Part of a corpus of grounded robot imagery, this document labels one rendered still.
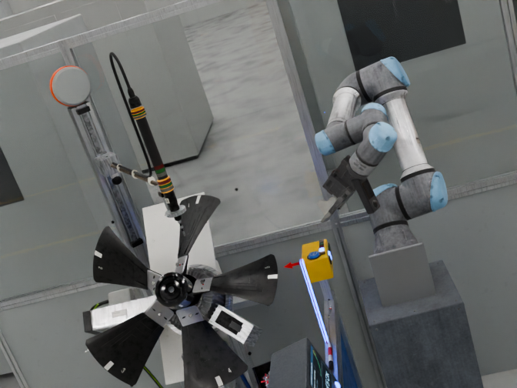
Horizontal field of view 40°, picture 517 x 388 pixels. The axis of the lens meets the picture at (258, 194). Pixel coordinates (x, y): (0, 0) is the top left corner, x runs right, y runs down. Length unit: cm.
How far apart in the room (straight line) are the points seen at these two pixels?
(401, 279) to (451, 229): 87
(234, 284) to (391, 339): 54
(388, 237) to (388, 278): 13
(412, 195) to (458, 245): 91
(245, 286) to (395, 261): 50
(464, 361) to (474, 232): 90
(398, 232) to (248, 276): 52
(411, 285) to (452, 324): 17
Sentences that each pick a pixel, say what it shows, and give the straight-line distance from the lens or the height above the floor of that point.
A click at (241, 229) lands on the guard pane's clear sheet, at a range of 313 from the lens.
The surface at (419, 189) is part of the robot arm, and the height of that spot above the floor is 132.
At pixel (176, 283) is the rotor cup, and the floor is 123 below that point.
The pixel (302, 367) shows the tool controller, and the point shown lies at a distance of 174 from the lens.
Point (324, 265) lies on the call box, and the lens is 263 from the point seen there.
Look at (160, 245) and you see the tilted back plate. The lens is 278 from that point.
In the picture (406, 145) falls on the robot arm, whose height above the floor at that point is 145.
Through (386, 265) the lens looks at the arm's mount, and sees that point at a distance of 230.
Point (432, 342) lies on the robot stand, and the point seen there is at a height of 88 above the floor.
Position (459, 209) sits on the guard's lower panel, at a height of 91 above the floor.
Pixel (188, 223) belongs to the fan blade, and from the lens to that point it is 253.
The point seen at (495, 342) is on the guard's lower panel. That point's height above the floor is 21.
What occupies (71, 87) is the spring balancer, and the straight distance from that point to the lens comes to 291.
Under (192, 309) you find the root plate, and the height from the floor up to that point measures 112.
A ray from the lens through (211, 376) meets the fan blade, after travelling 239.
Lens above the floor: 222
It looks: 20 degrees down
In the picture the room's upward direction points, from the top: 18 degrees counter-clockwise
